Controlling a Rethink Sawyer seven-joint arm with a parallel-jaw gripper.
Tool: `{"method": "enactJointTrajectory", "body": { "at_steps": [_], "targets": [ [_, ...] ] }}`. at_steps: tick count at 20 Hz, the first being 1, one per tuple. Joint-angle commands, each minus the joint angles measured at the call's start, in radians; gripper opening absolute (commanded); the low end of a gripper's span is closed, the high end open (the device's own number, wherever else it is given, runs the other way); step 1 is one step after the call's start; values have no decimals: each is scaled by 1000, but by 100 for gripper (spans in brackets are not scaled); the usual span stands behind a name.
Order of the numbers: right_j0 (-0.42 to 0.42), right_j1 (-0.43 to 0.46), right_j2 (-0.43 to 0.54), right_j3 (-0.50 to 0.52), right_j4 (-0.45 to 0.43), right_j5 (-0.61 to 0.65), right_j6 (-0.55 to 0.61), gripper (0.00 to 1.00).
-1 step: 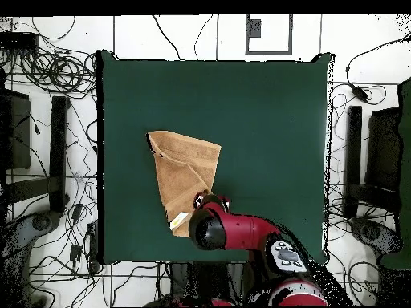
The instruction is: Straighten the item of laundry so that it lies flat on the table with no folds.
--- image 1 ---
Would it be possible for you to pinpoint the black power adapter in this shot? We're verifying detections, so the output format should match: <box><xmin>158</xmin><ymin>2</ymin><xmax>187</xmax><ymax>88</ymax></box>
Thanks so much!
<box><xmin>350</xmin><ymin>84</ymin><xmax>369</xmax><ymax>104</ymax></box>

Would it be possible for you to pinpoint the dark grey square patch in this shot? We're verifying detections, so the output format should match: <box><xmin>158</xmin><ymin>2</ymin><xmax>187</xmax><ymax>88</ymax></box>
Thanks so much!
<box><xmin>248</xmin><ymin>18</ymin><xmax>262</xmax><ymax>39</ymax></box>

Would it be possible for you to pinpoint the long black power strip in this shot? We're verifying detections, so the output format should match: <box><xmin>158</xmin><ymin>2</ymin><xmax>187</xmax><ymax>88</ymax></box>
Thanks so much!
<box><xmin>85</xmin><ymin>221</ymin><xmax>101</xmax><ymax>275</ymax></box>

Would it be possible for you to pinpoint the dark wheeled chair base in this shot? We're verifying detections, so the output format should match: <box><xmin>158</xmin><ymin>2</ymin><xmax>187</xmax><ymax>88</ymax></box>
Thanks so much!
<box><xmin>0</xmin><ymin>209</ymin><xmax>62</xmax><ymax>307</ymax></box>
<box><xmin>348</xmin><ymin>217</ymin><xmax>404</xmax><ymax>257</ymax></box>

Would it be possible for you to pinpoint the short black floor cable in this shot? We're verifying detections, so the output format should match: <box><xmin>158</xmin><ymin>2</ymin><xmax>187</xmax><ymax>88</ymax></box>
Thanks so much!
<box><xmin>193</xmin><ymin>14</ymin><xmax>214</xmax><ymax>61</ymax></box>

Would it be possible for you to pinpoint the black box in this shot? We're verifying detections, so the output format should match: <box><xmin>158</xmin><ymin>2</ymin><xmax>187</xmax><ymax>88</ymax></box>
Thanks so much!
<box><xmin>0</xmin><ymin>87</ymin><xmax>32</xmax><ymax>170</ymax></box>
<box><xmin>365</xmin><ymin>107</ymin><xmax>402</xmax><ymax>193</ymax></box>

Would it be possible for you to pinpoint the dark green table cloth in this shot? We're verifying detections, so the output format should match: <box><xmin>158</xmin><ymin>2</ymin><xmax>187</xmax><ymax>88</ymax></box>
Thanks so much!
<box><xmin>96</xmin><ymin>49</ymin><xmax>336</xmax><ymax>265</ymax></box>

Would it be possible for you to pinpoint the black adapter cable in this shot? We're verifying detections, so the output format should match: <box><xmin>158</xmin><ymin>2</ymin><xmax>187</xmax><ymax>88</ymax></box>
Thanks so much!
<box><xmin>344</xmin><ymin>33</ymin><xmax>411</xmax><ymax>89</ymax></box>

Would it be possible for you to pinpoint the long black floor cable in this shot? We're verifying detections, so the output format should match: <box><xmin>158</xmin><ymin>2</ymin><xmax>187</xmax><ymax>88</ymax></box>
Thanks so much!
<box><xmin>151</xmin><ymin>14</ymin><xmax>185</xmax><ymax>62</ymax></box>

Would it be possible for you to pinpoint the coil of black cables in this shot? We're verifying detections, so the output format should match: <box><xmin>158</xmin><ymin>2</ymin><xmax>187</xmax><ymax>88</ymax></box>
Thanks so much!
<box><xmin>18</xmin><ymin>47</ymin><xmax>97</xmax><ymax>99</ymax></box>

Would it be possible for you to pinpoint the grey square floor frame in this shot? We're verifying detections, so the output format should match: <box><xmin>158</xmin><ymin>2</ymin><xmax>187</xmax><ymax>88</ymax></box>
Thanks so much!
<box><xmin>245</xmin><ymin>14</ymin><xmax>294</xmax><ymax>56</ymax></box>

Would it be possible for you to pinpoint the tan terry towel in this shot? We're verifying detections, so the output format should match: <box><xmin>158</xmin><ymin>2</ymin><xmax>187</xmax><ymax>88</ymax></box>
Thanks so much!
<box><xmin>146</xmin><ymin>129</ymin><xmax>222</xmax><ymax>238</ymax></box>

